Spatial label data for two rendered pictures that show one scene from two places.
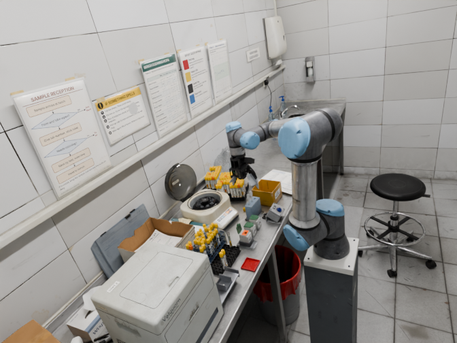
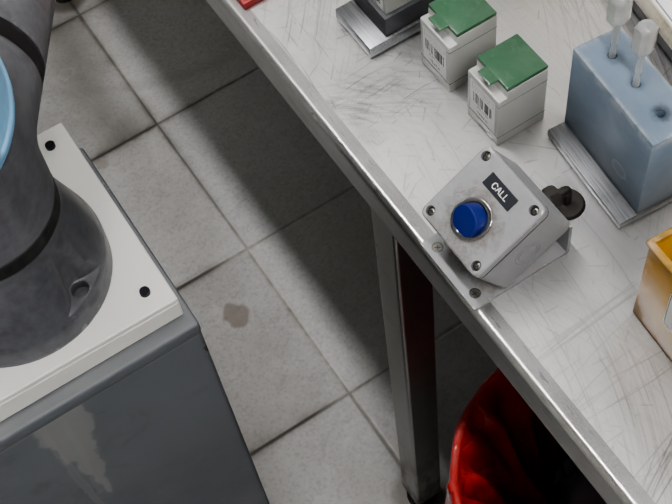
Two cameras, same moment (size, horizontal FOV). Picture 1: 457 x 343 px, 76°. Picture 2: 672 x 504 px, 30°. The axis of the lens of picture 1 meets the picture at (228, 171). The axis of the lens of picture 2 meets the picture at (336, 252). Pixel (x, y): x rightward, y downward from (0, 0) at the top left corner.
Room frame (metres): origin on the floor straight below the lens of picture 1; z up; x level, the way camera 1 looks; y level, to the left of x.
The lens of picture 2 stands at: (1.46, -0.66, 1.70)
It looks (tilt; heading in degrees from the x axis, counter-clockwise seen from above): 59 degrees down; 123
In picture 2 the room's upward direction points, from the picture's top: 10 degrees counter-clockwise
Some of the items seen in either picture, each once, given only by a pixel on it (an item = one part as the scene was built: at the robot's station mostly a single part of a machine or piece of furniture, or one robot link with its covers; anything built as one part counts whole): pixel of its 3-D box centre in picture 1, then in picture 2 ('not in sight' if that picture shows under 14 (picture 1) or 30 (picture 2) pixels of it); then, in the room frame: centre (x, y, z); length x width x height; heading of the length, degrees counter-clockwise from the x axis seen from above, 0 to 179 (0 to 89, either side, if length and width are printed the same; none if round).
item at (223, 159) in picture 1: (223, 163); not in sight; (1.95, 0.02, 0.97); 0.26 x 0.17 x 0.19; 163
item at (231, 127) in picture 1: (234, 134); not in sight; (1.32, -0.06, 1.38); 0.09 x 0.08 x 0.11; 25
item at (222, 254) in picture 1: (222, 252); not in sight; (1.06, 0.10, 0.93); 0.17 x 0.09 x 0.11; 148
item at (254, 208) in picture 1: (253, 209); (627, 125); (1.36, -0.09, 0.92); 0.10 x 0.07 x 0.10; 142
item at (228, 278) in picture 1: (220, 288); not in sight; (0.86, 0.12, 0.92); 0.21 x 0.07 x 0.05; 148
